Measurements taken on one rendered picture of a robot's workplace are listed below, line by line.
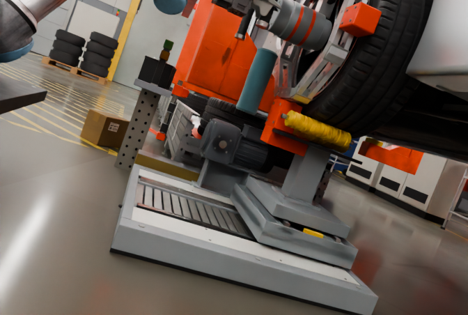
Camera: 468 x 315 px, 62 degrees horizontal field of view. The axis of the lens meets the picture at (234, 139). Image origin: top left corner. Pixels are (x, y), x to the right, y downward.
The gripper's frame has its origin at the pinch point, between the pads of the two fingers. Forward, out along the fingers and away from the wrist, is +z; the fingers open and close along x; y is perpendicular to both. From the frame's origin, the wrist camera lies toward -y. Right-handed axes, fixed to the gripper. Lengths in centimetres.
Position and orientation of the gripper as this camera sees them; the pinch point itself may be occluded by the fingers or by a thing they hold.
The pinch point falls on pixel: (276, 5)
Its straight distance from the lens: 132.7
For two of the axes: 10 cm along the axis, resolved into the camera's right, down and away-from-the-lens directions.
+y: -3.5, 9.3, 0.6
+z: 9.1, 3.3, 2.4
